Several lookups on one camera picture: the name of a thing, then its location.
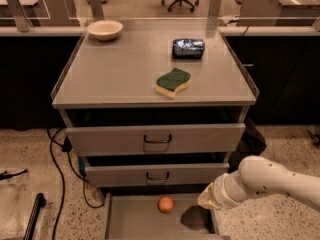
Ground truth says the grey metal drawer cabinet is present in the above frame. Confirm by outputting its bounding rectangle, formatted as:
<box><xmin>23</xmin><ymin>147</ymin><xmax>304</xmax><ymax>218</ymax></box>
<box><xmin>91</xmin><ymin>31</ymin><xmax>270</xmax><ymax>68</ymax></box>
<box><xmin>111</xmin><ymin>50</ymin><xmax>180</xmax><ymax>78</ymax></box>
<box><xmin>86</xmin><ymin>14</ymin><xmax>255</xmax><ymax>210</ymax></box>
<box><xmin>50</xmin><ymin>18</ymin><xmax>260</xmax><ymax>198</ymax></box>

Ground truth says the grey bottom drawer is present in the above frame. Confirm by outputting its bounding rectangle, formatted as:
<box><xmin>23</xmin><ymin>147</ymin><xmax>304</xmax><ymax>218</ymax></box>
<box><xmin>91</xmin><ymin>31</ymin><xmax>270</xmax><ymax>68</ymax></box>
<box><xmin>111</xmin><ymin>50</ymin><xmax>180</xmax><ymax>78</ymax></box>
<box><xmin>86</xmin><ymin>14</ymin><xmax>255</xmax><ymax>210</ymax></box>
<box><xmin>101</xmin><ymin>193</ymin><xmax>231</xmax><ymax>240</ymax></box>

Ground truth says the grey top drawer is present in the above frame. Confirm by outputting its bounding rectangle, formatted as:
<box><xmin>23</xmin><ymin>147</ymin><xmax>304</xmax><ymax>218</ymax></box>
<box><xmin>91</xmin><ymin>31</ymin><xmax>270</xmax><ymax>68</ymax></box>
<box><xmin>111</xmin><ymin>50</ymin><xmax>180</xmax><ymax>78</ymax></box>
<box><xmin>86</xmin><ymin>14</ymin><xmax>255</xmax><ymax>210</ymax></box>
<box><xmin>66</xmin><ymin>123</ymin><xmax>245</xmax><ymax>157</ymax></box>

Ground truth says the orange fruit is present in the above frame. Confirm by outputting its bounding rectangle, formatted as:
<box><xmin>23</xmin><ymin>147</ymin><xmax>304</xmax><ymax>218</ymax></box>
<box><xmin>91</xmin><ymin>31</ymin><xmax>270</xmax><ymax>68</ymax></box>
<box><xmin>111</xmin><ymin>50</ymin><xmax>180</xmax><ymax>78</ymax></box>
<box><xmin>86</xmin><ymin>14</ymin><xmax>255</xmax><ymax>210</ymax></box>
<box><xmin>158</xmin><ymin>196</ymin><xmax>174</xmax><ymax>213</ymax></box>

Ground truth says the green yellow sponge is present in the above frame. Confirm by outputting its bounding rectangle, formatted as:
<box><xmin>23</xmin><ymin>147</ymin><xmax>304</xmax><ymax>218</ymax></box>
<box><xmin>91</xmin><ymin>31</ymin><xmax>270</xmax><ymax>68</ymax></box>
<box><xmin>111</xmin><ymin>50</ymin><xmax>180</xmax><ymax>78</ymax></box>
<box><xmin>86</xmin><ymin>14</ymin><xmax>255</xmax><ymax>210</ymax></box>
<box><xmin>155</xmin><ymin>68</ymin><xmax>191</xmax><ymax>98</ymax></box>

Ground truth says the blue foil snack bag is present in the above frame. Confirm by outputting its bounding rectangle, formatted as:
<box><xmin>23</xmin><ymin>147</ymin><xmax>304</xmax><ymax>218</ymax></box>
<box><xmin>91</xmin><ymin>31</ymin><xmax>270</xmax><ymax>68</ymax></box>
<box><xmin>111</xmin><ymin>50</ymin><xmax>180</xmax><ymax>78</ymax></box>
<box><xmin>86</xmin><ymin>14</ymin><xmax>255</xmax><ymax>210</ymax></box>
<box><xmin>172</xmin><ymin>38</ymin><xmax>205</xmax><ymax>59</ymax></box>

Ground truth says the grey drawer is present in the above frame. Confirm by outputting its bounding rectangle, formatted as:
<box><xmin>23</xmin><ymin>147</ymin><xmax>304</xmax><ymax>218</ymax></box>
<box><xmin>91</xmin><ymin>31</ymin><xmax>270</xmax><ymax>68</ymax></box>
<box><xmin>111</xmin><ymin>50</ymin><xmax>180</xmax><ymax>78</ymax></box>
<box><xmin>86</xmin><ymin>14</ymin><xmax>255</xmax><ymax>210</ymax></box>
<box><xmin>66</xmin><ymin>123</ymin><xmax>245</xmax><ymax>157</ymax></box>
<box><xmin>101</xmin><ymin>193</ymin><xmax>231</xmax><ymax>240</ymax></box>
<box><xmin>85</xmin><ymin>163</ymin><xmax>229</xmax><ymax>187</ymax></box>

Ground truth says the white ceramic bowl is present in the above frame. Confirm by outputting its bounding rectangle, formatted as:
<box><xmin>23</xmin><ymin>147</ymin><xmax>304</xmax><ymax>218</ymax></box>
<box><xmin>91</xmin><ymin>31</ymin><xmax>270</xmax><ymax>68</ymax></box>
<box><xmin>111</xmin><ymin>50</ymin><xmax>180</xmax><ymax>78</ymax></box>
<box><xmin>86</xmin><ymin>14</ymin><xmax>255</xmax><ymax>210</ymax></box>
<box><xmin>87</xmin><ymin>20</ymin><xmax>123</xmax><ymax>41</ymax></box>

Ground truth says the black bar on floor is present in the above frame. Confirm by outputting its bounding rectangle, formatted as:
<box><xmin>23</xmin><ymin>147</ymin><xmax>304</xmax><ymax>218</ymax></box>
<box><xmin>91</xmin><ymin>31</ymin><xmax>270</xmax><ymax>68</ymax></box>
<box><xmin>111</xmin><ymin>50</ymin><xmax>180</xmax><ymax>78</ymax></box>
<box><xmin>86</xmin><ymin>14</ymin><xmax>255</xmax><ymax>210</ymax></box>
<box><xmin>22</xmin><ymin>193</ymin><xmax>46</xmax><ymax>240</ymax></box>

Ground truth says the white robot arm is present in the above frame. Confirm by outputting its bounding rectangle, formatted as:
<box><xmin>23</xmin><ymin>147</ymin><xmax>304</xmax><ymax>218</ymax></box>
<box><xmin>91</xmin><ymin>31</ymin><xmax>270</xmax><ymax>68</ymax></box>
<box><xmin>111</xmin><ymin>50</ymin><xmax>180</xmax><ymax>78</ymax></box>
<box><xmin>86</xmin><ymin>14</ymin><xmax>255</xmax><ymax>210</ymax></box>
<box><xmin>198</xmin><ymin>156</ymin><xmax>320</xmax><ymax>211</ymax></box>

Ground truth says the black cable floor left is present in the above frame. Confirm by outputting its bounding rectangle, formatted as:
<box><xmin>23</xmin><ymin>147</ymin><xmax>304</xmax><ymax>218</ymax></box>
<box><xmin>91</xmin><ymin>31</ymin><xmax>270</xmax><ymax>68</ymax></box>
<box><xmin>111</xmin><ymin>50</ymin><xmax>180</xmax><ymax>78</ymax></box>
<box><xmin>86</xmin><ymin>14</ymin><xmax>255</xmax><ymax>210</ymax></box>
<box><xmin>0</xmin><ymin>169</ymin><xmax>28</xmax><ymax>181</ymax></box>

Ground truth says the grey middle drawer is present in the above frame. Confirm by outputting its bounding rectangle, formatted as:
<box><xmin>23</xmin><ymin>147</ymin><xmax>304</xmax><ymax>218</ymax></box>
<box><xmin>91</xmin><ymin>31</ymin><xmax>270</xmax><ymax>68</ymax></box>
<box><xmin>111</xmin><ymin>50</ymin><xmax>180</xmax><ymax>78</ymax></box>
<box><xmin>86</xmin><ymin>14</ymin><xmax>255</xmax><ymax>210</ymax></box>
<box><xmin>85</xmin><ymin>163</ymin><xmax>229</xmax><ymax>187</ymax></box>

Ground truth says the grey background desk right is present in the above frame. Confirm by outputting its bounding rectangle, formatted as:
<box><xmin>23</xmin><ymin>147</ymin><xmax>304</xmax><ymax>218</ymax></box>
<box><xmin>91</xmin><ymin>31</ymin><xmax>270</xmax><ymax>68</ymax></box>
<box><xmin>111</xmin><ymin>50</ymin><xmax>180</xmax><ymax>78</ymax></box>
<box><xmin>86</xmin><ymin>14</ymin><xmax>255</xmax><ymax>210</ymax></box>
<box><xmin>237</xmin><ymin>0</ymin><xmax>320</xmax><ymax>26</ymax></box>

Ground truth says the grey background desk left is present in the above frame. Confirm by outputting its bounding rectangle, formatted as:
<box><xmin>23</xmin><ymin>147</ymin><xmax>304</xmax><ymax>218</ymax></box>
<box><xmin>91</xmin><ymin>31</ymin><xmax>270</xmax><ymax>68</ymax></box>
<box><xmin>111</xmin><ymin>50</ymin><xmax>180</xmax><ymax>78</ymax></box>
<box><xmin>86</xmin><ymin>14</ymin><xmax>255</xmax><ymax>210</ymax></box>
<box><xmin>0</xmin><ymin>0</ymin><xmax>80</xmax><ymax>27</ymax></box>

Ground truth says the clear acrylic barrier panel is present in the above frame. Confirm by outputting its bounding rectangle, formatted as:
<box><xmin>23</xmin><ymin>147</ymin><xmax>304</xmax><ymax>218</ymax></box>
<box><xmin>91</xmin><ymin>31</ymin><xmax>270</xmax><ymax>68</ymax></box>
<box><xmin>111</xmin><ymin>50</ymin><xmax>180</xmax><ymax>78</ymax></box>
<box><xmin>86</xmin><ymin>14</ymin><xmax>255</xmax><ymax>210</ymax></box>
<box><xmin>63</xmin><ymin>0</ymin><xmax>221</xmax><ymax>34</ymax></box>

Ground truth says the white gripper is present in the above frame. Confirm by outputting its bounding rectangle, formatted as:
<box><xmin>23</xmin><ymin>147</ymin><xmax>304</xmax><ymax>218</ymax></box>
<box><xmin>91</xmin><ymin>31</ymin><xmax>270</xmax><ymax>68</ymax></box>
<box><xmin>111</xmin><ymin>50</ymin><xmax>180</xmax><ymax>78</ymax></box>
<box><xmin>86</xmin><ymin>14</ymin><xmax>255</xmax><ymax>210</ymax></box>
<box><xmin>197</xmin><ymin>171</ymin><xmax>247</xmax><ymax>210</ymax></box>

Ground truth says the grey background desk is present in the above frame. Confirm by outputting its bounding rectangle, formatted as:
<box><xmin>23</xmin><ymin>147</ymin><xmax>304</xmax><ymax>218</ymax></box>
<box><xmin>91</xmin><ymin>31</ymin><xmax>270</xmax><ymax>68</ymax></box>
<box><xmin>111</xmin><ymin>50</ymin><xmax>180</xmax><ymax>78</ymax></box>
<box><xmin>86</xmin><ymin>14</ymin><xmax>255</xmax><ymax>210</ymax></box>
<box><xmin>237</xmin><ymin>0</ymin><xmax>320</xmax><ymax>26</ymax></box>
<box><xmin>0</xmin><ymin>0</ymin><xmax>80</xmax><ymax>27</ymax></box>

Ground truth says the black power cable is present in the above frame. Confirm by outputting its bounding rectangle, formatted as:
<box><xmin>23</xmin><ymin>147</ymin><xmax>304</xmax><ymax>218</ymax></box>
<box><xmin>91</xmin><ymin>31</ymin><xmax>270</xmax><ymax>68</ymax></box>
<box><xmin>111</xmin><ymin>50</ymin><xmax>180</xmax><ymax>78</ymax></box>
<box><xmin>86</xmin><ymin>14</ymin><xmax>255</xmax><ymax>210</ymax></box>
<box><xmin>46</xmin><ymin>127</ymin><xmax>104</xmax><ymax>240</ymax></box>

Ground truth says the dark cloth behind cabinet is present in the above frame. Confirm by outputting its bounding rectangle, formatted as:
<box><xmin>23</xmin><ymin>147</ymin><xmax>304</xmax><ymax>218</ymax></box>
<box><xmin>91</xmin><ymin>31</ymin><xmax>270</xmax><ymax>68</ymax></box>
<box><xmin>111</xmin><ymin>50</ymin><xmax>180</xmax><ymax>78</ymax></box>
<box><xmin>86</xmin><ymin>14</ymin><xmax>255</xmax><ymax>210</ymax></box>
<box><xmin>228</xmin><ymin>117</ymin><xmax>267</xmax><ymax>174</ymax></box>

